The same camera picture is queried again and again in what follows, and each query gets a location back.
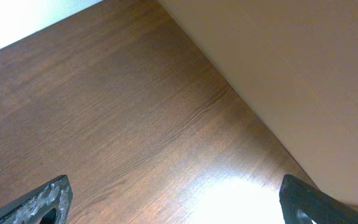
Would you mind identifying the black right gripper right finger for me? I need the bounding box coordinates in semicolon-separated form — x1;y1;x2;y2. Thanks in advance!
279;174;358;224

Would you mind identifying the worn right gripper left finger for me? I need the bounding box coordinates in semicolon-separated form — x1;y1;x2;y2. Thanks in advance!
0;175;73;224

